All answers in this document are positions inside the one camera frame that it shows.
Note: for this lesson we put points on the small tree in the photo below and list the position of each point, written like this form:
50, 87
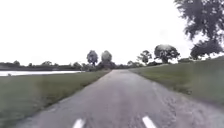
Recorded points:
145, 56
92, 56
106, 57

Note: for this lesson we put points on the grey asphalt path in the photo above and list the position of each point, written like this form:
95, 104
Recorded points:
116, 100

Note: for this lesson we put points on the round dark tree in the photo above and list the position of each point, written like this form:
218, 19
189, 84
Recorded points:
165, 52

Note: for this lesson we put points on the distant line of trees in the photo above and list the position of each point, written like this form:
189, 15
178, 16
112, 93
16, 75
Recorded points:
46, 65

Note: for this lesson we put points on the robot's own part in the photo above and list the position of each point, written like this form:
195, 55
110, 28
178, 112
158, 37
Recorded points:
79, 123
149, 122

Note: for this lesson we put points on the grass slope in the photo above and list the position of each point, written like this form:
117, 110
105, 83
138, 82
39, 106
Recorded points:
190, 76

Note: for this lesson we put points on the pale water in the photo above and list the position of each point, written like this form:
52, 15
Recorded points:
30, 72

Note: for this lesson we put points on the large dark tree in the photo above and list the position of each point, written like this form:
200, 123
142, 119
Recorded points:
206, 20

